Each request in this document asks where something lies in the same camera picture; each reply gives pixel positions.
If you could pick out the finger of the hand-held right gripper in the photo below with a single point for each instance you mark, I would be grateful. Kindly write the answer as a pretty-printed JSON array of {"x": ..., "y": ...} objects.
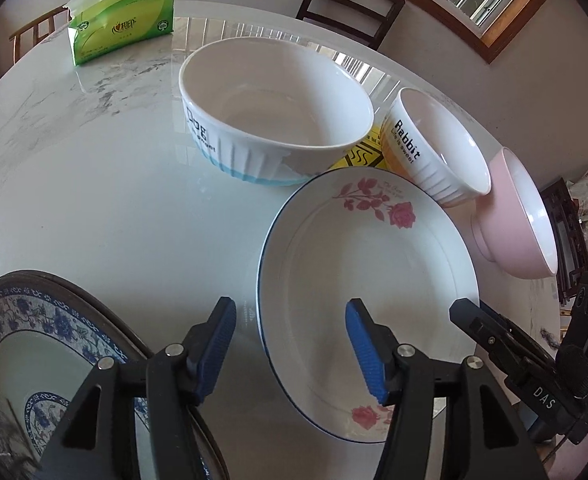
[
  {"x": 524, "y": 340},
  {"x": 474, "y": 320}
]

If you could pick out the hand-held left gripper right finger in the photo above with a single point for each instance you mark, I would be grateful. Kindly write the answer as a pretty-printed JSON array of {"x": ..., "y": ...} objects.
[{"x": 366, "y": 355}]

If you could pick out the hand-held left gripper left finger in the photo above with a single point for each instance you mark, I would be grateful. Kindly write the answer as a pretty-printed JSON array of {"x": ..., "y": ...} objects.
[{"x": 219, "y": 340}]

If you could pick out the pink bowl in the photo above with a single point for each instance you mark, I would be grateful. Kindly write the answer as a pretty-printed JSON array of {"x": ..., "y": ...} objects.
[{"x": 499, "y": 230}]

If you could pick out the white rose pattern plate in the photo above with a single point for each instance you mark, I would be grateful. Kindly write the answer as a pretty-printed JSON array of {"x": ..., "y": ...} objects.
[{"x": 324, "y": 270}]

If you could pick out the white rabbit bowl orange base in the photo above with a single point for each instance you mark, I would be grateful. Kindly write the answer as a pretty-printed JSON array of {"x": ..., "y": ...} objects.
[{"x": 424, "y": 170}]

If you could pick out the blue patterned plate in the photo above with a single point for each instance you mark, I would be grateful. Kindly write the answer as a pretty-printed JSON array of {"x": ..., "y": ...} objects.
[{"x": 59, "y": 325}]

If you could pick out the large white bowl blue base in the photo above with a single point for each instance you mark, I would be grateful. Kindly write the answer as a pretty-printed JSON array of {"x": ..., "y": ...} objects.
[{"x": 234, "y": 145}]

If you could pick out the dark rimmed plate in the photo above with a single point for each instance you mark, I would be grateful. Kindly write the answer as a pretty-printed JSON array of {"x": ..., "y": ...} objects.
[{"x": 119, "y": 322}]

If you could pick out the dark carved wooden furniture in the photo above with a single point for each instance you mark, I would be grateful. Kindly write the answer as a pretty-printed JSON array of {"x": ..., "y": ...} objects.
[{"x": 569, "y": 240}]

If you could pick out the yellow round sticker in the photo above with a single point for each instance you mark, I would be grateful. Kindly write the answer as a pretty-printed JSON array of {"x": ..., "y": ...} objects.
[{"x": 361, "y": 155}]

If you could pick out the dark wooden chair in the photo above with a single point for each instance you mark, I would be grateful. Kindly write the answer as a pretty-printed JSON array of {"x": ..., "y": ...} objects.
[{"x": 354, "y": 15}]

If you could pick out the green tissue pack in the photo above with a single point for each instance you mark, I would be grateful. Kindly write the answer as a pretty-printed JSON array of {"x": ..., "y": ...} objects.
[{"x": 119, "y": 25}]

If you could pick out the light brown wooden chair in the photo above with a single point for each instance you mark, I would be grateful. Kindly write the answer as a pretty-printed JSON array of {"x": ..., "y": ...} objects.
[{"x": 39, "y": 30}]

